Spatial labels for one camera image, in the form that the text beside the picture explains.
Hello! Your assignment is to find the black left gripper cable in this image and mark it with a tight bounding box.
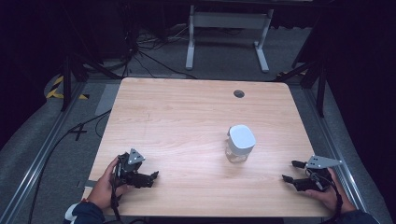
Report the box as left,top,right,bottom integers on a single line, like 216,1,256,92
109,167,123,222

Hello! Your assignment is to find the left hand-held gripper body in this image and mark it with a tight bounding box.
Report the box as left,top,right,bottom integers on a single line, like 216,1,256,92
116,147,153,189

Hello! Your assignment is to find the person's right hand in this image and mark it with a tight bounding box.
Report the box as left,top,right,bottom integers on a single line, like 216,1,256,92
304,167,356,216

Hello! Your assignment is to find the clear jar with white lid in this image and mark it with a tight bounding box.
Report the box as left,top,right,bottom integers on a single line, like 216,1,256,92
224,124,257,164

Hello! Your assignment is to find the grey flat floor plate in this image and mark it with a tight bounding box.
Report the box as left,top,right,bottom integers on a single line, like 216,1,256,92
94,83,121,117

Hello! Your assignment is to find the bundle of black cables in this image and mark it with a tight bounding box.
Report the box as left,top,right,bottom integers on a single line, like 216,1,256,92
122,26,199,80

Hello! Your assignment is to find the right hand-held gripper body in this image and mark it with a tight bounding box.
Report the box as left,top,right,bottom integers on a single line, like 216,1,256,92
295,154,344,192

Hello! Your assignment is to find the grey metal floor rail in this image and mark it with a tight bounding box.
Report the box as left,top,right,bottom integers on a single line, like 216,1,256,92
303,88,368,213
0,81,88,224

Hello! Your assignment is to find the person's left hand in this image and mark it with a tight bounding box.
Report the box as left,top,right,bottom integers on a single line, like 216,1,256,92
86,156,129,210

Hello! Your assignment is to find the yellow and black floor tape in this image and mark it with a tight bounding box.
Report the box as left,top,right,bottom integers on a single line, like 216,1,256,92
45,75,91,101

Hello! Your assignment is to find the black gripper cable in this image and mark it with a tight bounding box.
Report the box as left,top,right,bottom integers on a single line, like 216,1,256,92
306,171,345,222
109,167,123,222

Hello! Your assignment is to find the black metal stand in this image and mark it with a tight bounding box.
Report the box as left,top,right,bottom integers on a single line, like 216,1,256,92
274,59,329,119
60,50,123,112

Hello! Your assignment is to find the long black floor cable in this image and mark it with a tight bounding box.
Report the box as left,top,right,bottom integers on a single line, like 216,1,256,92
27,108,112,224

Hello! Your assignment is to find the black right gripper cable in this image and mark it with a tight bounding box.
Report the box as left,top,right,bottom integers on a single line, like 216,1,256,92
306,171,345,222

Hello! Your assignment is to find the white metal desk frame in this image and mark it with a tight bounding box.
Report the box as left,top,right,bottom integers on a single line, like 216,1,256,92
185,4,275,75

